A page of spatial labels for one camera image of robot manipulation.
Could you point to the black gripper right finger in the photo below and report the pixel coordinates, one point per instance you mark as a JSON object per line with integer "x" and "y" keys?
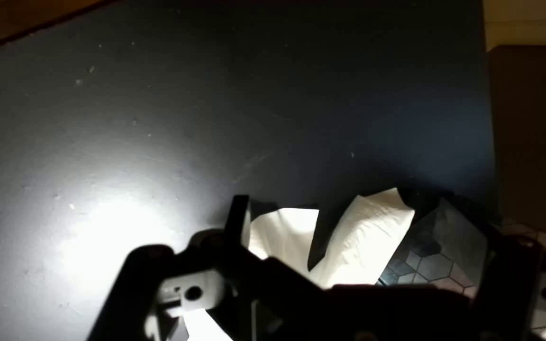
{"x": 445, "y": 246}

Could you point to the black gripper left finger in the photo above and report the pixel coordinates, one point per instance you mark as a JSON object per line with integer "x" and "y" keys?
{"x": 237, "y": 220}

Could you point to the white tissue paper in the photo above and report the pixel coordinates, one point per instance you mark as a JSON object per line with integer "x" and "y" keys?
{"x": 271, "y": 269}

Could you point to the black side table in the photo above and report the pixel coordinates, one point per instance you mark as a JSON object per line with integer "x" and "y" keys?
{"x": 138, "y": 123}

